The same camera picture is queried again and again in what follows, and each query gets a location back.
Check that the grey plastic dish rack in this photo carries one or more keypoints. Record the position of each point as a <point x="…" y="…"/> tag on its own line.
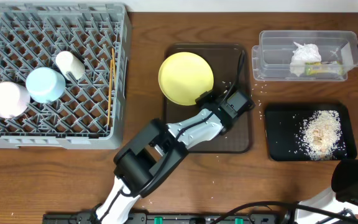
<point x="31" y="36"/>

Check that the black tray bin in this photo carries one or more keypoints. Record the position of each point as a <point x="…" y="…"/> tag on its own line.
<point x="286" y="124"/>

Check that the cream plastic cup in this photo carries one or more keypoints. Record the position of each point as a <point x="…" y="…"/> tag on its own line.
<point x="68" y="63"/>

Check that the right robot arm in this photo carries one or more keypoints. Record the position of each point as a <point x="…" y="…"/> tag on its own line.
<point x="341" y="198"/>

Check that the clear plastic bin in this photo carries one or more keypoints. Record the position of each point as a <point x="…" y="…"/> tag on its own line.
<point x="272" y="57"/>

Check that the green snack wrapper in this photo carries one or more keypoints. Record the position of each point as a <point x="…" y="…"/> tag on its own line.
<point x="315" y="68"/>

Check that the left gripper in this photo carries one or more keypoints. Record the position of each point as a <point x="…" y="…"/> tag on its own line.
<point x="204" y="98"/>

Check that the white tissue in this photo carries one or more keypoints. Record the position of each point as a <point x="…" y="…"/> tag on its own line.
<point x="304" y="54"/>

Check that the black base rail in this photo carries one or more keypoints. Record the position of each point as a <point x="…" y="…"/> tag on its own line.
<point x="143" y="218"/>

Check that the yellow plate with crumbs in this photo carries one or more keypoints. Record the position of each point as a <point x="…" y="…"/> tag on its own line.
<point x="183" y="77"/>

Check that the pile of rice scraps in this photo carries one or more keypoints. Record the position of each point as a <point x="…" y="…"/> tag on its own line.
<point x="320" y="136"/>

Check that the dark brown serving tray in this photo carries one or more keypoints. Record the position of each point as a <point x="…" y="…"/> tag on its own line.
<point x="223" y="60"/>

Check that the light blue bowl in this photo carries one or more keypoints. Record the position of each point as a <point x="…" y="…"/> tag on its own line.
<point x="45" y="85"/>

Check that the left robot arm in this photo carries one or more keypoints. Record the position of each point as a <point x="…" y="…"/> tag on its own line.
<point x="150" y="157"/>

